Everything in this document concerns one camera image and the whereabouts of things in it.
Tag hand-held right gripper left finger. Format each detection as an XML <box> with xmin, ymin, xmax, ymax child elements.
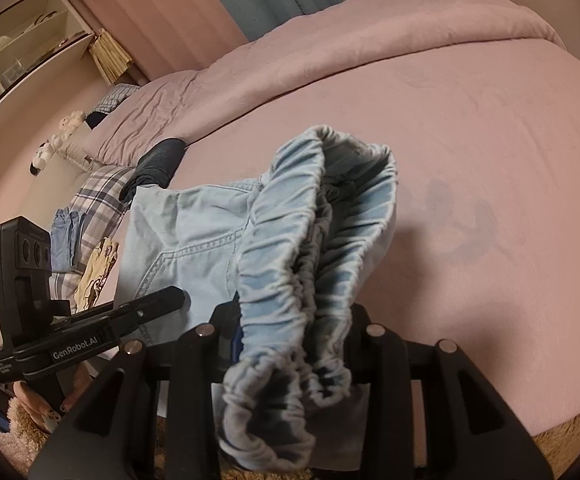
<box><xmin>29</xmin><ymin>305</ymin><xmax>243</xmax><ymax>480</ymax></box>

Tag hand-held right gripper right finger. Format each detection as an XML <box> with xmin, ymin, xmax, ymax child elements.
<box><xmin>315</xmin><ymin>305</ymin><xmax>553</xmax><ymax>480</ymax></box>

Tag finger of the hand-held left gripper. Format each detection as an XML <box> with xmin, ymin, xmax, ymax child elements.
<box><xmin>112</xmin><ymin>285</ymin><xmax>187</xmax><ymax>341</ymax></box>

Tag light blue denim pants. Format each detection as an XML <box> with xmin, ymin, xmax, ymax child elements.
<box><xmin>120</xmin><ymin>125</ymin><xmax>401</xmax><ymax>471</ymax></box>

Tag dark folded pants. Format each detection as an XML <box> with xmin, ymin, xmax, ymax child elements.
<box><xmin>119</xmin><ymin>137</ymin><xmax>188</xmax><ymax>211</ymax></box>

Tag person's left hand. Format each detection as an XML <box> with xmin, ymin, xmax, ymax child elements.
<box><xmin>12</xmin><ymin>362</ymin><xmax>93</xmax><ymax>433</ymax></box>

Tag blue jeans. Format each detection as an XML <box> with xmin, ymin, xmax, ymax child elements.
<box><xmin>50</xmin><ymin>207</ymin><xmax>87</xmax><ymax>273</ymax></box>

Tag yellow printed cloth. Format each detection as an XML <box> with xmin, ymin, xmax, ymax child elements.
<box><xmin>72</xmin><ymin>239</ymin><xmax>121</xmax><ymax>313</ymax></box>

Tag plaid cloth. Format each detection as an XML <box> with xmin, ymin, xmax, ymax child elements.
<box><xmin>47</xmin><ymin>165</ymin><xmax>138</xmax><ymax>306</ymax></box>

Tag black and white plush toy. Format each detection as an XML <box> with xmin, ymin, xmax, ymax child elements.
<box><xmin>30</xmin><ymin>142</ymin><xmax>53</xmax><ymax>177</ymax></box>

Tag beige pillow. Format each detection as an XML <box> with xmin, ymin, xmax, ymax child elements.
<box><xmin>62</xmin><ymin>140</ymin><xmax>106</xmax><ymax>168</ymax></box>

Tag pink fluffy rug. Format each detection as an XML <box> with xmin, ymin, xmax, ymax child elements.
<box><xmin>0</xmin><ymin>405</ymin><xmax>38</xmax><ymax>466</ymax></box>

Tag brown shaggy rug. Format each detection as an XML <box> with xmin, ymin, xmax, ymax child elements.
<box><xmin>530</xmin><ymin>410</ymin><xmax>580</xmax><ymax>478</ymax></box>

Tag bed with pink sheet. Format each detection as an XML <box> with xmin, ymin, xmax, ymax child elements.
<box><xmin>35</xmin><ymin>0</ymin><xmax>580</xmax><ymax>441</ymax></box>

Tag blue checked pillow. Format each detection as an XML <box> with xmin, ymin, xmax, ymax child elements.
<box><xmin>92</xmin><ymin>82</ymin><xmax>141</xmax><ymax>113</ymax></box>

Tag white shelf cabinet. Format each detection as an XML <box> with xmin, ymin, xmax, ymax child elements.
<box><xmin>0</xmin><ymin>0</ymin><xmax>96</xmax><ymax>136</ymax></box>

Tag pink curtain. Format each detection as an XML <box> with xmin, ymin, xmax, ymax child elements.
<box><xmin>62</xmin><ymin>0</ymin><xmax>500</xmax><ymax>86</ymax></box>

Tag pink duvet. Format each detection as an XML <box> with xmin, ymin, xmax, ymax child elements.
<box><xmin>82</xmin><ymin>0</ymin><xmax>568</xmax><ymax>166</ymax></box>

